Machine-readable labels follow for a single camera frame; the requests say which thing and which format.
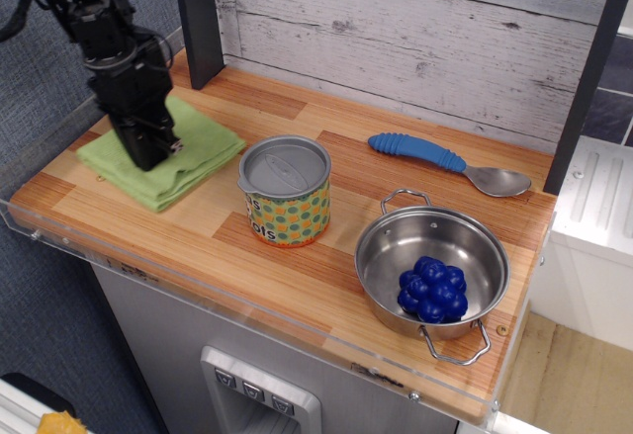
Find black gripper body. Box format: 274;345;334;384
86;41;174;132

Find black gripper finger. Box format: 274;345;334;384
155;126;183;155
115;125;171;171

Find green cloth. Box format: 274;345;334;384
76;96;245;213

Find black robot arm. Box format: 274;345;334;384
1;0;182;171

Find dotted can with grey lid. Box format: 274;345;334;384
237;134;331;248

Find grey toy fridge cabinet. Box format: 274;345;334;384
88;261;461;434

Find stainless steel pot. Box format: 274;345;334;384
354;193;510;367

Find silver dispenser button panel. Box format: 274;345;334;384
200;346;322;434

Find yellow object at corner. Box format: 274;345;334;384
36;411;88;434

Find clear acrylic table guard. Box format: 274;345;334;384
10;53;555;424

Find blue toy grapes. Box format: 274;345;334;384
397;256;469;324

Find white toy sink unit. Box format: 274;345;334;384
528;137;632;350

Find dark grey left post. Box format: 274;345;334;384
178;0;225;90

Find dark grey post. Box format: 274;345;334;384
178;0;225;90
543;0;629;196

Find black sleeved cable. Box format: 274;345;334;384
0;0;36;43

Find blue handled metal spoon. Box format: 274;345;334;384
368;132;531;198

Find dark grey right post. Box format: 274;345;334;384
543;0;629;196

